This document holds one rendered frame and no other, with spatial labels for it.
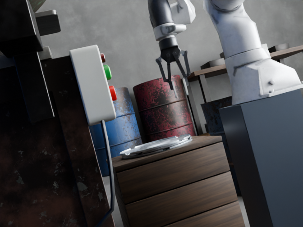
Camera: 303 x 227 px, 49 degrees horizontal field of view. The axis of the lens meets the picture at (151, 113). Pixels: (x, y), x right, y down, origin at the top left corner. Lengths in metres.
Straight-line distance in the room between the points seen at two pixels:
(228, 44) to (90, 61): 0.52
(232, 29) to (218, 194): 0.58
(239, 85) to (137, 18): 3.56
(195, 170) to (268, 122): 0.36
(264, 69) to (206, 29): 3.71
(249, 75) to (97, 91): 0.52
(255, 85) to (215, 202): 0.47
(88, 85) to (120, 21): 3.86
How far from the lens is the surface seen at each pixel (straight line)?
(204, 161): 1.19
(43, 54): 0.60
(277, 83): 0.99
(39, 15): 0.83
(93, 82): 0.57
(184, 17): 1.41
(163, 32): 1.31
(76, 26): 4.37
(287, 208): 0.99
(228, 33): 1.00
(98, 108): 0.57
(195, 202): 1.20
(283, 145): 0.96
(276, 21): 5.18
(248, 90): 0.97
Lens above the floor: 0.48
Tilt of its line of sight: 1 degrees up
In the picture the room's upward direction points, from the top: 15 degrees counter-clockwise
